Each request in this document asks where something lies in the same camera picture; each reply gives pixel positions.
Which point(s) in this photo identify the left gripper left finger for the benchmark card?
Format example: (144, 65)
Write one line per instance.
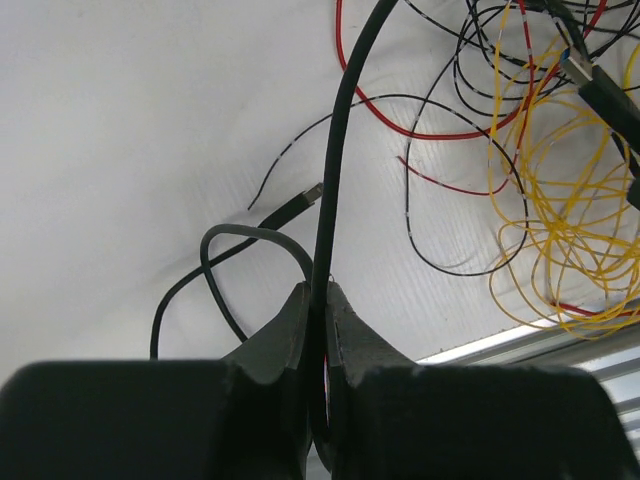
(243, 416)

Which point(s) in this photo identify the aluminium mounting rail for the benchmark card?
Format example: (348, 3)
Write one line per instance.
(613, 359)

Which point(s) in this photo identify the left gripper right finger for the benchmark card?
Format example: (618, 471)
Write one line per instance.
(384, 416)

